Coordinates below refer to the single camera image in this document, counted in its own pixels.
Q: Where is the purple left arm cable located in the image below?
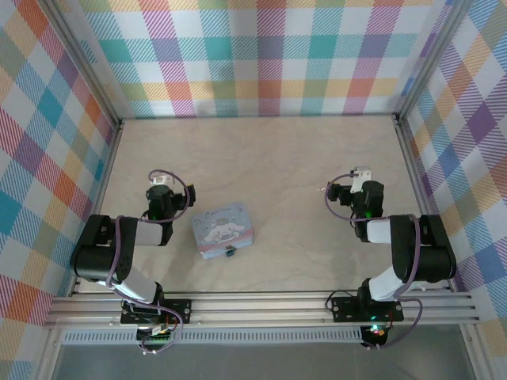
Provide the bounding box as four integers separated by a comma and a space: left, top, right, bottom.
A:
105, 169, 197, 355

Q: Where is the aluminium frame leg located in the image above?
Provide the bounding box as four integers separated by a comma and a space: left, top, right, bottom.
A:
36, 327, 63, 380
458, 324, 485, 380

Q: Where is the blue cartoon tin box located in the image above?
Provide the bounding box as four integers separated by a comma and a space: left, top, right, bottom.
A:
190, 200, 257, 260

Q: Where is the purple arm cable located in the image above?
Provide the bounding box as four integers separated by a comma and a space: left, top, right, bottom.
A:
324, 176, 424, 352
105, 169, 197, 355

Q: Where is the aluminium frame post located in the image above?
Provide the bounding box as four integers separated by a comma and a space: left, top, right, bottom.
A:
395, 0, 478, 122
39, 0, 126, 127

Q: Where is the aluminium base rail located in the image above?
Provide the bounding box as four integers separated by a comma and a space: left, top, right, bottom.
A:
43, 291, 480, 329

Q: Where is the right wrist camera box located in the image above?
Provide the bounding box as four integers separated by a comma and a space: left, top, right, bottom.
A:
349, 165, 374, 195

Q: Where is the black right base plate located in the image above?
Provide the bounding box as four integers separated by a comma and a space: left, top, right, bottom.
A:
330, 294, 405, 324

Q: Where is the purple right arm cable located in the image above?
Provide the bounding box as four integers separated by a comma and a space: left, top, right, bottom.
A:
324, 176, 424, 352

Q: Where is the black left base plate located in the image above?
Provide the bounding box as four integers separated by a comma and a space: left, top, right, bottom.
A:
120, 298, 193, 325

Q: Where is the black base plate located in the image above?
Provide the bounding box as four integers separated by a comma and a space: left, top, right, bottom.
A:
330, 294, 405, 324
120, 298, 193, 325

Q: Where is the aluminium table side rail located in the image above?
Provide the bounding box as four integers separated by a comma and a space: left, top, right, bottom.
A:
394, 116, 456, 293
67, 118, 126, 297

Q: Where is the grey slotted cable duct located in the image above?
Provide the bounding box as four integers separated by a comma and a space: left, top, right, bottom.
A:
61, 330, 364, 345

